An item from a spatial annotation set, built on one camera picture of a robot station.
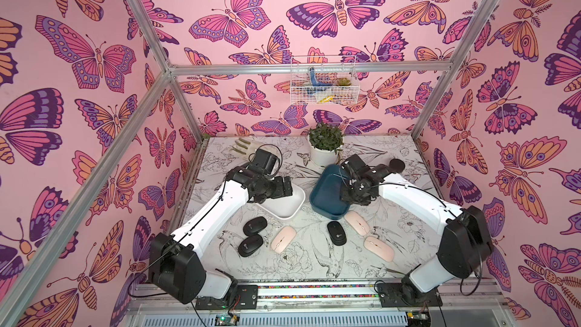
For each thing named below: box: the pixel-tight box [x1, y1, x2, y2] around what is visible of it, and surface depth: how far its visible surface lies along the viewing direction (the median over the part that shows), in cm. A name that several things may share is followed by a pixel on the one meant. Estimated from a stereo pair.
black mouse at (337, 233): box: [326, 221, 348, 247], surface depth 87 cm
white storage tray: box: [255, 183, 306, 221], surface depth 94 cm
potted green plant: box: [307, 121, 345, 168], surface depth 98 cm
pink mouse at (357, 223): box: [344, 210, 370, 237], surface depth 90 cm
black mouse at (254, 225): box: [242, 216, 268, 237], surface depth 90 cm
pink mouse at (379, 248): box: [363, 236, 395, 262], surface depth 85 cm
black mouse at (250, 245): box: [237, 233, 264, 258], surface depth 85 cm
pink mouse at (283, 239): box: [270, 225, 297, 255], surface depth 87 cm
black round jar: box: [388, 158, 406, 174], surface depth 105 cm
